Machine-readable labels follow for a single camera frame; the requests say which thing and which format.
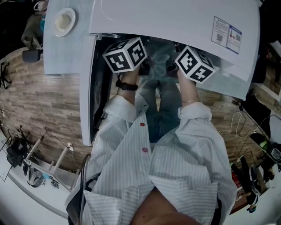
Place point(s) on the olive jacket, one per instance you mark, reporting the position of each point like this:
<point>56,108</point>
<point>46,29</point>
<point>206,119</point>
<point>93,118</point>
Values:
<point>33,33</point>

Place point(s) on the white plate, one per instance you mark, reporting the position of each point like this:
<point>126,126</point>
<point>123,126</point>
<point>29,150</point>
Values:
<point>71,24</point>

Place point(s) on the black wristband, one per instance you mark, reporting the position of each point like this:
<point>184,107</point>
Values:
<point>127,86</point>

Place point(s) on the black green backpack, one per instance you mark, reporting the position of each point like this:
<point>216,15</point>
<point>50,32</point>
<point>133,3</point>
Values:
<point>261,142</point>

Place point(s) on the white microwave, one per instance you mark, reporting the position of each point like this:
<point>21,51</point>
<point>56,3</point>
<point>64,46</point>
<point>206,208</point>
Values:
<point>164,17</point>

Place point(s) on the white power strip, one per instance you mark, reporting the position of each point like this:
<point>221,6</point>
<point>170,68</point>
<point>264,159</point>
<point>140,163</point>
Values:
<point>70,146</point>

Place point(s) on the pale striped shirt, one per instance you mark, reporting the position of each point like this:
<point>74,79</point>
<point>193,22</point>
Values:
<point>131,167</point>

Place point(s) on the plain white table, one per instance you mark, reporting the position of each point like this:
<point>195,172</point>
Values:
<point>22,197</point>

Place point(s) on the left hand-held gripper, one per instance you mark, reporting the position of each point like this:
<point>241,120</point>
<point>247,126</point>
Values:
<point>123,57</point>

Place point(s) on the person's chest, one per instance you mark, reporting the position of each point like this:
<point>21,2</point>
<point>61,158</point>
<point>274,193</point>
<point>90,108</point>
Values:
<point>166,208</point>

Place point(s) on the black office chair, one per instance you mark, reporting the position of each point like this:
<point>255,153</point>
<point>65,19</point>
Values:
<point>31,56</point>

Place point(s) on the person's right forearm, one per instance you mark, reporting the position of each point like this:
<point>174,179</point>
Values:
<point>186,88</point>

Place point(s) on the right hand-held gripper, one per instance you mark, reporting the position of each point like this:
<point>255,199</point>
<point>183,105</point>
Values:
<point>195,66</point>

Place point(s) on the person's left forearm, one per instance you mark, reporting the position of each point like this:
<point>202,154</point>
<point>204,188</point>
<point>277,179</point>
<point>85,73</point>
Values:
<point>129,77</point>

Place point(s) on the blue jeans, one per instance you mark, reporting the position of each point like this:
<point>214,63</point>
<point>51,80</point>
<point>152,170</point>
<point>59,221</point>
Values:
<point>166,109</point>

